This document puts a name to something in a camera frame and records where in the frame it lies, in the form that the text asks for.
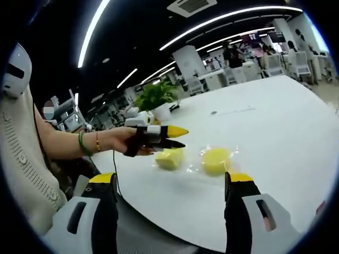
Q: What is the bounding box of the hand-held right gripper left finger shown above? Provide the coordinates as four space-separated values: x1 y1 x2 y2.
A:
42 171 119 254

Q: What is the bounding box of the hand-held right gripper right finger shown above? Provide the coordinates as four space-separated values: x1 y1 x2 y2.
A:
224 171 303 254

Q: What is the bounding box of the yellow square silicone block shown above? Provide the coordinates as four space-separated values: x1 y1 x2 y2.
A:
155 148 185 171

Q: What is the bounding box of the yellow round silicone block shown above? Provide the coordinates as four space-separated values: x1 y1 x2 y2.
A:
202 147 233 177

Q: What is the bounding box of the person's left hand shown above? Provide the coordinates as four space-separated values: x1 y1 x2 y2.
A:
110 126 156 157

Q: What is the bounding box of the white plant pot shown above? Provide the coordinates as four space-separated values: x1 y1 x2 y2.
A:
153 103 173 121

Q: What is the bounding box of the round yellow cake in wrapper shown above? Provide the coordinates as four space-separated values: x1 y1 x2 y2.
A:
185 144 242 178

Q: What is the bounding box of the green leafy plant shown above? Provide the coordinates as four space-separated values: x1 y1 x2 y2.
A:
133 80 182 112

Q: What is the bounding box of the white pillar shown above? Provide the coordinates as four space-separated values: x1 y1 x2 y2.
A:
172 44 206 88

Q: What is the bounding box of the person's cream knit sweater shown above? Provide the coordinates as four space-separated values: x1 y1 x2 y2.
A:
0 87 68 236

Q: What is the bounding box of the ceiling light strip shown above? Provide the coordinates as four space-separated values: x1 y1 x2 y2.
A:
159 6 303 51
77 0 111 68

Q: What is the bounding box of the ceiling air vent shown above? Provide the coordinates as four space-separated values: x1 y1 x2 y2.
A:
166 0 218 18

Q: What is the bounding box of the white office chair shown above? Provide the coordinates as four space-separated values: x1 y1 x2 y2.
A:
267 54 286 78
296 51 312 78

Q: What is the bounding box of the white worn chest device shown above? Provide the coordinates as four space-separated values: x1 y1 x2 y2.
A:
2 43 33 99

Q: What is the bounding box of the black hand strap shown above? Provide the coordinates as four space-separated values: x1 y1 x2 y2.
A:
123 129 148 158

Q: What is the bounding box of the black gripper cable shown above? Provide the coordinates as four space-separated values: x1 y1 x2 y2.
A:
112 150 125 198

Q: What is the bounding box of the green bracelet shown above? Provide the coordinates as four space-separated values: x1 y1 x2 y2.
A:
78 131 93 157

